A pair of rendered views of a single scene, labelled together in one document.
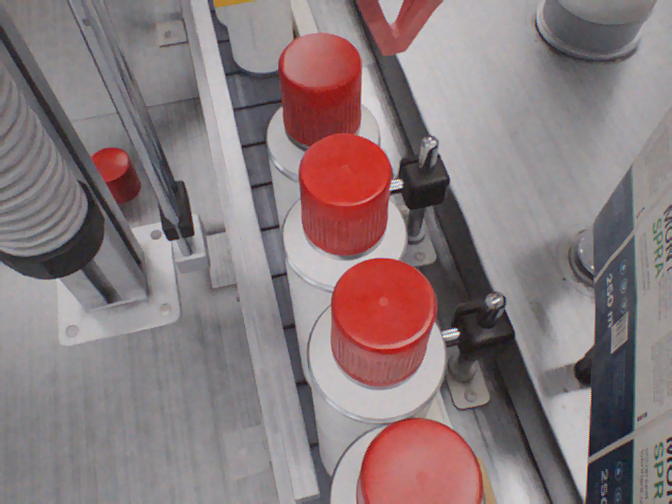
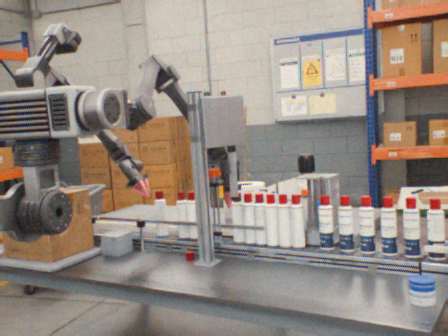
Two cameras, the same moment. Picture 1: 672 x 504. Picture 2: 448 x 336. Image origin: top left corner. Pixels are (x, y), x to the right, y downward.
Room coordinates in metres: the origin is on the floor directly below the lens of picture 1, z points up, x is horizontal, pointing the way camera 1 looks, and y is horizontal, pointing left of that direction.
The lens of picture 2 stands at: (-1.29, 1.51, 1.42)
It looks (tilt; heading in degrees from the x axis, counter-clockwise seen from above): 7 degrees down; 316
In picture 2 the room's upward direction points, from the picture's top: 4 degrees counter-clockwise
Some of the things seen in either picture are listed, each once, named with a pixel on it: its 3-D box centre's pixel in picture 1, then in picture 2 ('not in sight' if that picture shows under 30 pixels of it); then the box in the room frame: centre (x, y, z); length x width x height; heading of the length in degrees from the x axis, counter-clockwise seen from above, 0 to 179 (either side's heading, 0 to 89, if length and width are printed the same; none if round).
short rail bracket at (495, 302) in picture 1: (451, 342); not in sight; (0.14, -0.07, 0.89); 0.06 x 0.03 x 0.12; 104
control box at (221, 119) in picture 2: not in sight; (219, 121); (0.17, 0.09, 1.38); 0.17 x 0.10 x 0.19; 69
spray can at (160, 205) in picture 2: not in sight; (160, 213); (0.57, 0.11, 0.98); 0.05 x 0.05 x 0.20
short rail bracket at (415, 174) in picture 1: (420, 191); not in sight; (0.26, -0.06, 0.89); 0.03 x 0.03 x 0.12; 14
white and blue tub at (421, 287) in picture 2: not in sight; (422, 290); (-0.62, 0.09, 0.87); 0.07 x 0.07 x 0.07
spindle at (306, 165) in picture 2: not in sight; (307, 182); (0.27, -0.59, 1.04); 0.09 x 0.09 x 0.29
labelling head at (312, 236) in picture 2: not in sight; (318, 209); (-0.10, -0.15, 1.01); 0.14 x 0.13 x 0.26; 14
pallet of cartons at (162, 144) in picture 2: not in sight; (142, 178); (3.69, -2.01, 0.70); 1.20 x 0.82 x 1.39; 30
